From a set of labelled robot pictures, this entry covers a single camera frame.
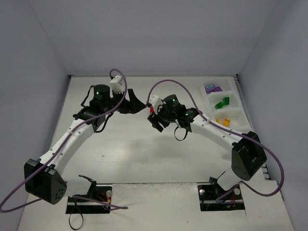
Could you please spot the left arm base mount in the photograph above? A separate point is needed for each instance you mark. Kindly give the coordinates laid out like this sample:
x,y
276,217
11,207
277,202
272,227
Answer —
x,y
102,193

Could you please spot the clear container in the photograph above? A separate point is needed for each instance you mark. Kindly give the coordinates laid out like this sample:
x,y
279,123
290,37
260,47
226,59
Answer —
x,y
234,111

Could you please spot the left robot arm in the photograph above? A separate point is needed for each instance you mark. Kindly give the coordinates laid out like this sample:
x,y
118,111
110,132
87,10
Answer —
x,y
45,174

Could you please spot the purple square lego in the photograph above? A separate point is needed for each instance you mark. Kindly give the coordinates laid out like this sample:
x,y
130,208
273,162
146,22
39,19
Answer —
x,y
217,89

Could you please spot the purple oval lego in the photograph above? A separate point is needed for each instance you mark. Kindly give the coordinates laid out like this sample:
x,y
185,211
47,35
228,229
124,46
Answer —
x,y
210,87

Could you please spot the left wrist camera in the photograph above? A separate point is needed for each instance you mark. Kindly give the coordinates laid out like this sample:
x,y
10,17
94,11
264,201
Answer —
x,y
117,84

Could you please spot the green lego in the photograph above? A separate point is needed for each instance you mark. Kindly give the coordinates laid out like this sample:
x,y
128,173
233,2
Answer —
x,y
219,105
226,101

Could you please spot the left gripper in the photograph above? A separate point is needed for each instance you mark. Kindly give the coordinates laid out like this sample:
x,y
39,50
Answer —
x,y
126,103

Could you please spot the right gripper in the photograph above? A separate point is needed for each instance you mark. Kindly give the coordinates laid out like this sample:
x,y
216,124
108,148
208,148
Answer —
x,y
158,118

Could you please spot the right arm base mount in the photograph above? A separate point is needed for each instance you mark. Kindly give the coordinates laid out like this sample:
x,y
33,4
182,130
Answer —
x,y
213,198

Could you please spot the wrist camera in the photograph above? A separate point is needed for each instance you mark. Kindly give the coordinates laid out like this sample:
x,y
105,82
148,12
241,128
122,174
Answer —
x,y
117,84
155,102

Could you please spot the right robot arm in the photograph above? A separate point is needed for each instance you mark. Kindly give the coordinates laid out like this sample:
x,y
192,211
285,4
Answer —
x,y
246,156

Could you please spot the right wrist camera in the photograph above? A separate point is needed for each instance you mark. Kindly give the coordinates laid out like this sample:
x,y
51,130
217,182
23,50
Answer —
x,y
155,102

